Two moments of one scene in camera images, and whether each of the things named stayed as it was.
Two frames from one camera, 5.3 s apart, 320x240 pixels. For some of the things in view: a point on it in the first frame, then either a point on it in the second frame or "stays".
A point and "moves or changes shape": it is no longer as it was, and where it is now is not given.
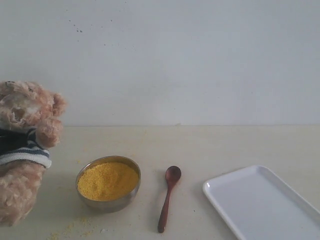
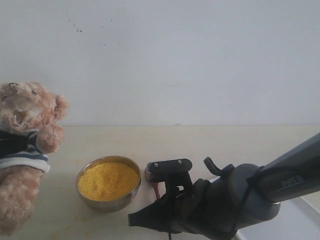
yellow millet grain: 107,181 stays
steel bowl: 108,184 stays
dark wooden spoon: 172,174 moves or changes shape
